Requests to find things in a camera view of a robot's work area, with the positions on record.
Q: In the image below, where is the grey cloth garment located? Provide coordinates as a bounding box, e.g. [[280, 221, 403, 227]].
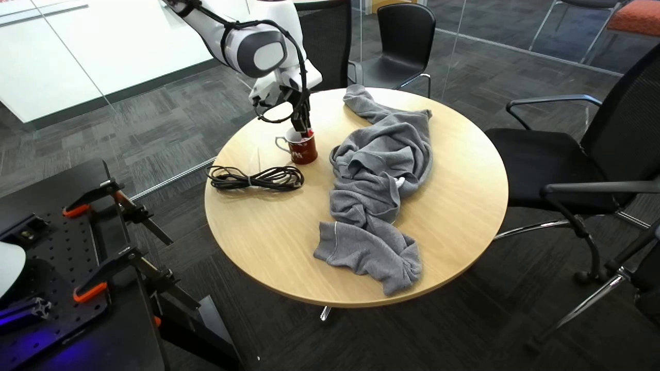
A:
[[312, 85, 435, 300]]

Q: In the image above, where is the orange upholstered bench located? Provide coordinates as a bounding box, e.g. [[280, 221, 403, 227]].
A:
[[607, 0, 660, 39]]

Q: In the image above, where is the black perforated breadboard plate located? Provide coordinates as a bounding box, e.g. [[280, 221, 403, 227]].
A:
[[0, 211, 116, 371]]

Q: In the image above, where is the black mesh office chair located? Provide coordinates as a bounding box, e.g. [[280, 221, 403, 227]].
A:
[[353, 2, 440, 100], [527, 219, 660, 349], [482, 42, 660, 287], [295, 0, 355, 90]]

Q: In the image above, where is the black arm wrist cable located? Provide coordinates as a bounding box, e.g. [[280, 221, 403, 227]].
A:
[[217, 15, 313, 128]]

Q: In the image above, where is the coiled black cable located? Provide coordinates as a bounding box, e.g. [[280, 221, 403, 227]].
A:
[[205, 162, 307, 197]]

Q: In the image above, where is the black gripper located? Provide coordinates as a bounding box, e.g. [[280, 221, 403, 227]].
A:
[[285, 86, 316, 138]]

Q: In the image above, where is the black robot mounting cart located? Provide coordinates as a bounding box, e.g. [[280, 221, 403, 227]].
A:
[[0, 160, 243, 371]]

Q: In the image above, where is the red and white patterned mug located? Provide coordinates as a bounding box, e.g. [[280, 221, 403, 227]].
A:
[[273, 128, 321, 168]]

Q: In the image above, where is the black clamp with orange handle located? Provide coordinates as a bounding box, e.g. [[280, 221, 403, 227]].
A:
[[71, 246, 203, 313], [60, 176, 176, 247]]

